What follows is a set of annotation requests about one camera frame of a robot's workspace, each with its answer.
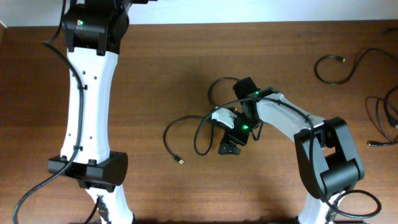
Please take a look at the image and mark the black cable gold plug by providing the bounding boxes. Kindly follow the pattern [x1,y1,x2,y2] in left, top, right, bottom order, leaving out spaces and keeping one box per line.
[162,76,242,165]

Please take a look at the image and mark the thin black usb cable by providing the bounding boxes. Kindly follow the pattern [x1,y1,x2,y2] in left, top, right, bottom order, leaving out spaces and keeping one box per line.
[313,47,398,86]

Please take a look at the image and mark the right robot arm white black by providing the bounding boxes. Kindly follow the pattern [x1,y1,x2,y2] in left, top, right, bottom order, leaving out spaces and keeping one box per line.
[211,77,364,223]

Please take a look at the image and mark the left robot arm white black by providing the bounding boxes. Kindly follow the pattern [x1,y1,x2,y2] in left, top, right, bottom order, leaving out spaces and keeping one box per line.
[47,0,138,223]

